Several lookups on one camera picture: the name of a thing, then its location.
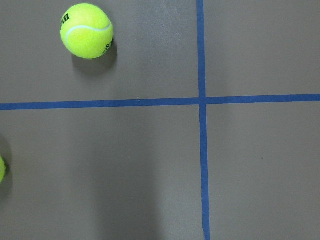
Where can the yellow tennis ball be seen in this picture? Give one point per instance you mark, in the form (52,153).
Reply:
(3,169)

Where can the tennis ball with Wilson logo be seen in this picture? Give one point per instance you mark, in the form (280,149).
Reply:
(86,31)

